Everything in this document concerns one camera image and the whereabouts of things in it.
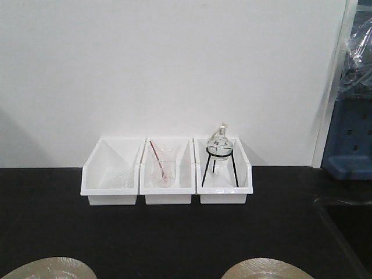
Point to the white plastic bin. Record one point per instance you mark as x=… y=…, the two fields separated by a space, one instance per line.
x=112 y=152
x=184 y=187
x=220 y=188

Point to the clear glass beaker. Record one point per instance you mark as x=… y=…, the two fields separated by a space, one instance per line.
x=164 y=168

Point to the round glass flask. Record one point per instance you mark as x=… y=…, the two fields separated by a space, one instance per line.
x=218 y=145

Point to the right white plastic bin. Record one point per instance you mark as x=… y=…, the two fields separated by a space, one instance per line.
x=220 y=188

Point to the clear glass funnel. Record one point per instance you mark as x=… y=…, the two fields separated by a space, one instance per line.
x=117 y=178

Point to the left white plastic bin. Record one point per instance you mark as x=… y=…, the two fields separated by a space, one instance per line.
x=112 y=152

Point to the red stirring rod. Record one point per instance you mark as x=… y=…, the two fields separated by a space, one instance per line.
x=164 y=176

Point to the middle white plastic bin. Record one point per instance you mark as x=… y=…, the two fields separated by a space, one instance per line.
x=184 y=187

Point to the blue-grey pegboard drying rack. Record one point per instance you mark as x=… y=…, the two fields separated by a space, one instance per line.
x=347 y=154

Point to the plastic bag of pegs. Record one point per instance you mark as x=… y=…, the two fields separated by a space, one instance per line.
x=355 y=82

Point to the black lab sink basin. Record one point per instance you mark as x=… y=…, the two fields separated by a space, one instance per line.
x=349 y=221

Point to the beige round plate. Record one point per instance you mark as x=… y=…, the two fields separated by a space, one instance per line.
x=53 y=267
x=265 y=268

